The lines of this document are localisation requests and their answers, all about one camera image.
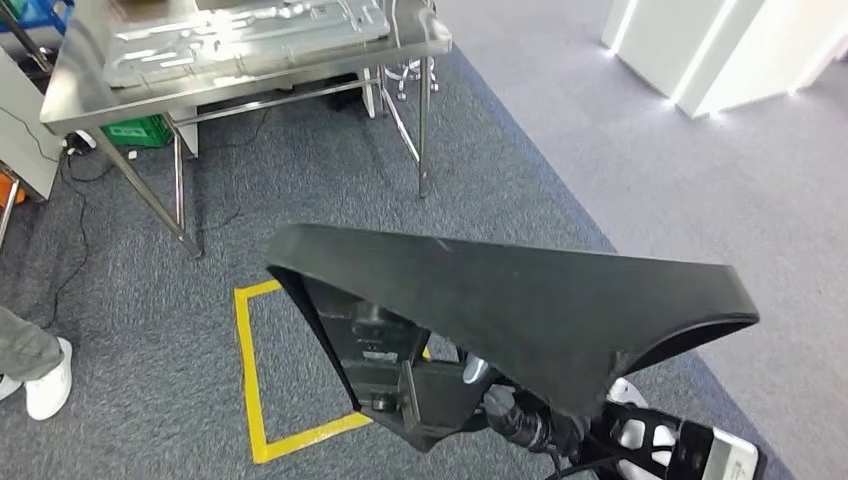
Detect chrome chair base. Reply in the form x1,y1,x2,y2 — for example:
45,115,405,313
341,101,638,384
382,58,440,102

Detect stainless steel workbench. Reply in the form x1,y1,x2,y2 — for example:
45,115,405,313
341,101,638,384
39,0,454,258

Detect blue steel rack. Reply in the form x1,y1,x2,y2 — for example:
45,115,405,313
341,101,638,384
0,0,74,36

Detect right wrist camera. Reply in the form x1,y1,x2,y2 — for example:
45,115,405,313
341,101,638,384
582,400,760,480

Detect steel side table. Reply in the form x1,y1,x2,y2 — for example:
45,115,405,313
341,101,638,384
0,165,21,253

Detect black plastic licence plate bracket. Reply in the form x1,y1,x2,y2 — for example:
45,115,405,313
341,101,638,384
264,223,761,455

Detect white lit partition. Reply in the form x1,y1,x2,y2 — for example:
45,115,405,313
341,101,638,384
601,0,848,121

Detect white power strip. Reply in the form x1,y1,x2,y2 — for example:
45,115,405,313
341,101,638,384
62,129,97,157

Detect person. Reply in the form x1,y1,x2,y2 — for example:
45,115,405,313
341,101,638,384
0,305,74,422

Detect white pedestal block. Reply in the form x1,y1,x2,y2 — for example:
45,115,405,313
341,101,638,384
168,109,200,158
357,66,378,119

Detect stamped metal panel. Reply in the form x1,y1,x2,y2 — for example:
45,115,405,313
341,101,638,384
102,0,392,91

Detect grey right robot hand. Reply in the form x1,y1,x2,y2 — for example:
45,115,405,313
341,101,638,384
462,356,591,458

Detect black floor cable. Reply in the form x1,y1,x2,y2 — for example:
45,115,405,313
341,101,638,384
42,155,91,329

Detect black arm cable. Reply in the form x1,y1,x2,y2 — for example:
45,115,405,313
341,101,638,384
546,453,617,480

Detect orange object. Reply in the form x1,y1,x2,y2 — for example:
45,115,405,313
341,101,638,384
0,173,26,207

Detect green plastic crate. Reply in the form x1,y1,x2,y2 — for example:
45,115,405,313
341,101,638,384
100,114,174,150

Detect white cabinet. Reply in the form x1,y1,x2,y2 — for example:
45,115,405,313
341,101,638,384
0,46,64,200

